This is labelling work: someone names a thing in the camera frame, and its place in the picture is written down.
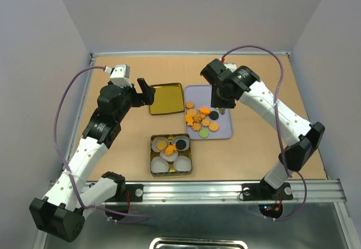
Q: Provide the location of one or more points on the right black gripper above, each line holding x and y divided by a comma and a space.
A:
217, 102

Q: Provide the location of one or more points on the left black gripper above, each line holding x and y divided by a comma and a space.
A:
146, 98

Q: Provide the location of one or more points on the green sandwich cookie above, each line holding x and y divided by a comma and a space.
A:
204, 133

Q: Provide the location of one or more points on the black sandwich cookie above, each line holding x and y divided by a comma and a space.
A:
181, 144
214, 115

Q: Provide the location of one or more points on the round dotted biscuit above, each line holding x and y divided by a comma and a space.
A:
214, 126
161, 145

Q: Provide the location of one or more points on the orange fish cookie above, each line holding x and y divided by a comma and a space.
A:
204, 110
170, 150
189, 120

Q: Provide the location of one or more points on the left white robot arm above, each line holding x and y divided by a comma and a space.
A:
62, 211

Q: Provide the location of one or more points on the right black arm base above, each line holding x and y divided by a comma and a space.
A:
270, 200

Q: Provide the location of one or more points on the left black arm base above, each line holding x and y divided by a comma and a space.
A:
131, 193

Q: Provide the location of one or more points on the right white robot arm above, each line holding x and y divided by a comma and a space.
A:
302, 137

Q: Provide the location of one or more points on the tan maple leaf cookie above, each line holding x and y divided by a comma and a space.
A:
205, 122

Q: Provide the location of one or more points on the gold tin lid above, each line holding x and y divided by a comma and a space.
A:
168, 99

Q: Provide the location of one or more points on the orange swirl meringue cookie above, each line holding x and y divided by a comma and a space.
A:
197, 118

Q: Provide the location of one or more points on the plain round tan cookie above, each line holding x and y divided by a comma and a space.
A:
189, 105

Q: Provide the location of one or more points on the white paper cupcake liner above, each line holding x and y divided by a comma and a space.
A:
182, 164
159, 165
154, 142
183, 137
171, 158

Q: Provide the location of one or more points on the green christmas cookie tin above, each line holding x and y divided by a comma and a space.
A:
171, 171

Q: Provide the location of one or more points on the steel tray front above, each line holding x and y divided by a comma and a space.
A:
171, 242

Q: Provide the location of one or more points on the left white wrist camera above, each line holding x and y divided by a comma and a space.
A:
120, 75

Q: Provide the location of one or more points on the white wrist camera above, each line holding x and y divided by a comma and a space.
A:
120, 75
231, 66

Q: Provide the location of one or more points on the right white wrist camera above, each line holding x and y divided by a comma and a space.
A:
231, 66

